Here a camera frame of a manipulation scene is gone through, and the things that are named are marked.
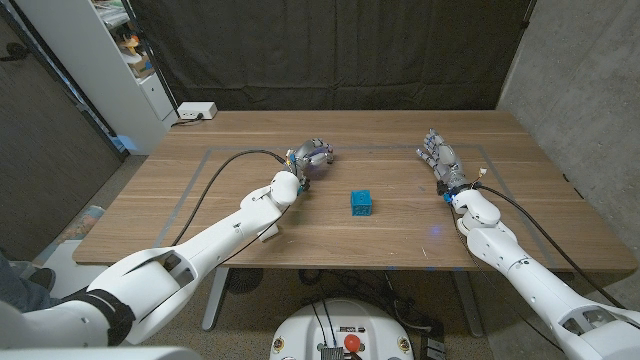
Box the grey table leg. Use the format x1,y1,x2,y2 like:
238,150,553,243
452,271,485,339
201,267,231,332

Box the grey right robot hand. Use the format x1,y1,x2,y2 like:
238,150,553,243
416,128,474,197

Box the black floor cables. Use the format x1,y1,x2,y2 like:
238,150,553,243
298,269,432,332

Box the black backdrop curtain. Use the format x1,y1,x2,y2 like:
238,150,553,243
127,0,536,112

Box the blue block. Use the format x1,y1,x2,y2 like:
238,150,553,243
349,189,374,217

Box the cardboard box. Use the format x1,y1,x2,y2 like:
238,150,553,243
127,53,155,79

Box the orange toy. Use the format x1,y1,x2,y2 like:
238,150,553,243
118,33,141,56

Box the black backdrop stand pole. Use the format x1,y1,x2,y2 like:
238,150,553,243
119,0,181,119

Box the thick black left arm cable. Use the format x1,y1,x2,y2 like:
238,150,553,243
169,148,290,249

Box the white floor panel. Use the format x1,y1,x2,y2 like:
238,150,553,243
32,239,135,299

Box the person's leg in jeans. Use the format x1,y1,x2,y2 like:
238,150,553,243
0,252,61,314

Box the white power strip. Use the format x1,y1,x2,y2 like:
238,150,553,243
176,101,219,121

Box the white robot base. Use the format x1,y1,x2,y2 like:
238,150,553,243
268,298,415,360

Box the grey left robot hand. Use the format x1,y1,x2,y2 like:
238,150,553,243
285,138,335,194

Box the black round fan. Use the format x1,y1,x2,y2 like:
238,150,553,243
225,268,265,295

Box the colourful floor mat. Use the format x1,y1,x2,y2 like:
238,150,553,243
59,204,106,246

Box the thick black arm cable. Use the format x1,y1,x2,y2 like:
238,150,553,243
169,148,290,249
472,182,626,310

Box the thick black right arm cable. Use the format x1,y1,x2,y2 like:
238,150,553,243
472,182,626,310

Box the white shelf cabinet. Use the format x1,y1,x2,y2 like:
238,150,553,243
14,0,179,156

